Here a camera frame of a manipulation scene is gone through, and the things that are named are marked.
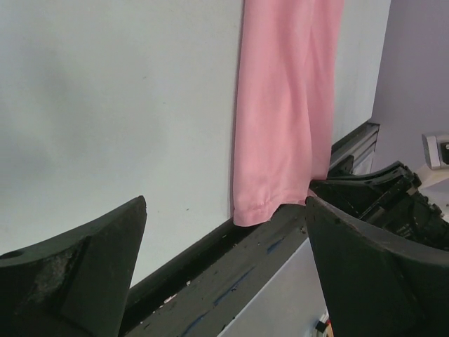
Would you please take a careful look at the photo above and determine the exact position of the pink t shirt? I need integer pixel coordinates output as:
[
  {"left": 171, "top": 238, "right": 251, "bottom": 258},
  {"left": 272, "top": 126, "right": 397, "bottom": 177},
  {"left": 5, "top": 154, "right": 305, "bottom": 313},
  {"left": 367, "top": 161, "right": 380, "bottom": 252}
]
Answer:
[{"left": 232, "top": 0, "right": 344, "bottom": 227}]

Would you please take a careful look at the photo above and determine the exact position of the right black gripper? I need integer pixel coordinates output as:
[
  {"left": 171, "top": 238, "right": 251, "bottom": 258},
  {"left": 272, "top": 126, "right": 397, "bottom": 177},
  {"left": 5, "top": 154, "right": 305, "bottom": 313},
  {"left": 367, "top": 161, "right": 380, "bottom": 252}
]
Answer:
[{"left": 310, "top": 161, "right": 448, "bottom": 251}]

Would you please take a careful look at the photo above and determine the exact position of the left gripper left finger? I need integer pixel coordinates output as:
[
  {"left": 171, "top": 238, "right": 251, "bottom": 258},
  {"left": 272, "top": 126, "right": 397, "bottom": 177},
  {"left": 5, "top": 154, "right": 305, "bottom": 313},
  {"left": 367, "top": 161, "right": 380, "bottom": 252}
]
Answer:
[{"left": 1, "top": 196, "right": 147, "bottom": 336}]

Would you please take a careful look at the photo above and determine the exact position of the right aluminium side rail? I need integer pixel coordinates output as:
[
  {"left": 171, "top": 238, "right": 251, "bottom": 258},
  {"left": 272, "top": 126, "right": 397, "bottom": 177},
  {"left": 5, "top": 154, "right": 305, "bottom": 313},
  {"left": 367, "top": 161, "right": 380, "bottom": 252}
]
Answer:
[{"left": 328, "top": 122, "right": 380, "bottom": 178}]

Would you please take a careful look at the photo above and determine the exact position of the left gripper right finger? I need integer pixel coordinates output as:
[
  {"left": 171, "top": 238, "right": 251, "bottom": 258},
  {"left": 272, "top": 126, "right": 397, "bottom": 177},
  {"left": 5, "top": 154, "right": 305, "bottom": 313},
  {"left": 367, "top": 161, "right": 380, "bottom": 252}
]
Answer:
[{"left": 306, "top": 197, "right": 448, "bottom": 336}]

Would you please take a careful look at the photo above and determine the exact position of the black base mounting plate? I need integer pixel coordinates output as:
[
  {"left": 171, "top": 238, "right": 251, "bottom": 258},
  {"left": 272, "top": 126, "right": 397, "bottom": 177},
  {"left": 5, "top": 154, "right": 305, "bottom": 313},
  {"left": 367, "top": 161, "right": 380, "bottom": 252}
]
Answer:
[{"left": 119, "top": 205, "right": 307, "bottom": 336}]

